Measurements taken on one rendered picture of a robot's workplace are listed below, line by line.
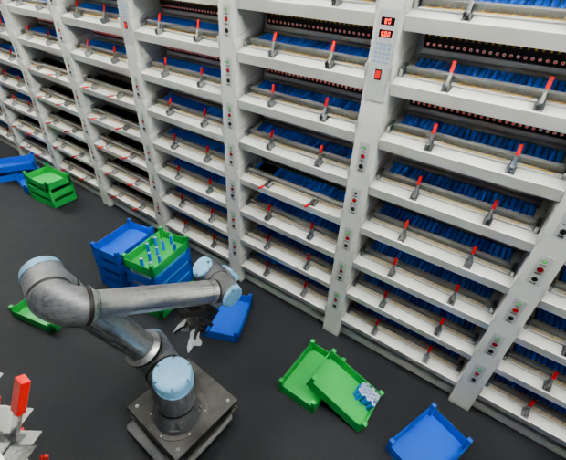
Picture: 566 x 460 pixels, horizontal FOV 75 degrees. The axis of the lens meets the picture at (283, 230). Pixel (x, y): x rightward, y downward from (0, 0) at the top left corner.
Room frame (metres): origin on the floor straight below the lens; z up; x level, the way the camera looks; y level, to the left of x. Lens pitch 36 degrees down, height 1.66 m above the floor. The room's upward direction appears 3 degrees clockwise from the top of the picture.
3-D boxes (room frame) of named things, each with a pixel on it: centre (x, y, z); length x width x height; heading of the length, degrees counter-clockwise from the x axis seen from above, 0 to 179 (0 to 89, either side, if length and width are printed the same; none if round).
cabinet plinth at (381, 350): (1.65, -0.07, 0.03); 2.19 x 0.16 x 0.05; 56
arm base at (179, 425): (0.79, 0.39, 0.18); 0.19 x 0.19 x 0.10
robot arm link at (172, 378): (0.80, 0.39, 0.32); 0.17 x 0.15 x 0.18; 41
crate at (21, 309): (1.38, 1.29, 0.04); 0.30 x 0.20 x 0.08; 70
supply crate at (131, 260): (1.55, 0.68, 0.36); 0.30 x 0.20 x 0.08; 156
